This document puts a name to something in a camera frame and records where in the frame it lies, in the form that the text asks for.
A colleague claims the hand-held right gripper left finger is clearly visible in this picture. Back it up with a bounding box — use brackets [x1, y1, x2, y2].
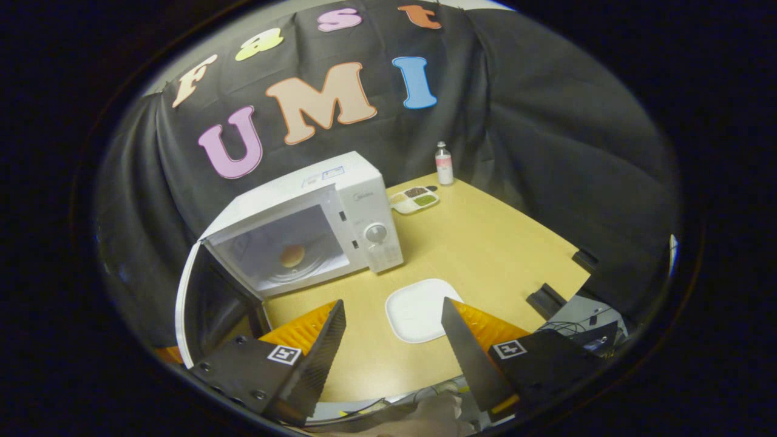
[189, 299, 347, 427]

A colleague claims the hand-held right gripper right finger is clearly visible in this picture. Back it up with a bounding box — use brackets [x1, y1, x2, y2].
[441, 297, 602, 419]

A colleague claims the white microwave oven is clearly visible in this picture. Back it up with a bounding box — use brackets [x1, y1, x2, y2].
[175, 151, 405, 370]

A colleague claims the glass microwave turntable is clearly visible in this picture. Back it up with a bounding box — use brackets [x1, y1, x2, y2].
[267, 240, 336, 286]

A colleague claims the white square plate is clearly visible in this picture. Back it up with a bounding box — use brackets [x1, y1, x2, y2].
[385, 279, 465, 345]

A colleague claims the black table clamp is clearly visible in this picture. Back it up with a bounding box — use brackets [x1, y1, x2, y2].
[572, 248, 599, 274]
[526, 283, 568, 317]

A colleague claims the black electronic box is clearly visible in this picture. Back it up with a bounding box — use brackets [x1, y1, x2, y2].
[568, 320, 620, 360]

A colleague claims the white divided tray of grains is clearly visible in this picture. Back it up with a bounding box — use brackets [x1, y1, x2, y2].
[388, 185, 441, 215]

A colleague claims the clear bottle with pink label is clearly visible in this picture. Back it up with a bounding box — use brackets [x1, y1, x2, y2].
[435, 141, 455, 186]

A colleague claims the black backdrop cloth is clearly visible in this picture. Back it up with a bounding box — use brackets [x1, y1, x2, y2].
[91, 0, 679, 353]

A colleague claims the black cable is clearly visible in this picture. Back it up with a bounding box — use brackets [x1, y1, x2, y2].
[534, 307, 614, 336]

